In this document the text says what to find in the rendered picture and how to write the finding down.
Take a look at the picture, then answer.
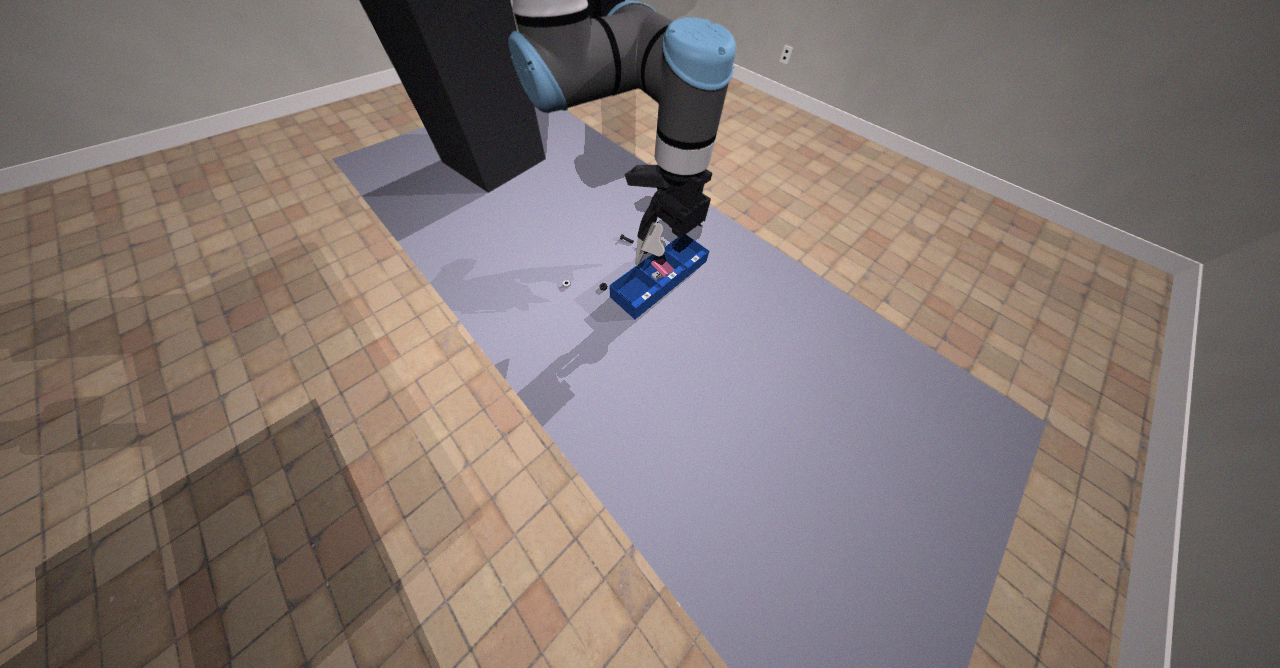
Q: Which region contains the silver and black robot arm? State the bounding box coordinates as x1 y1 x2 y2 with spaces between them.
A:
508 0 736 188

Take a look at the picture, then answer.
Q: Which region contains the pink rectangular block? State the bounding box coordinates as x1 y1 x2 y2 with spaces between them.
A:
652 258 675 276

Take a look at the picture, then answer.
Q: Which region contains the blue rack of labelled bins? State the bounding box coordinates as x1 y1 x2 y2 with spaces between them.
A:
609 235 709 319

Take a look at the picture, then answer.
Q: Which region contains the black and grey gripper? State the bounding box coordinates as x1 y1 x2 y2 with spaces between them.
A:
635 168 713 265

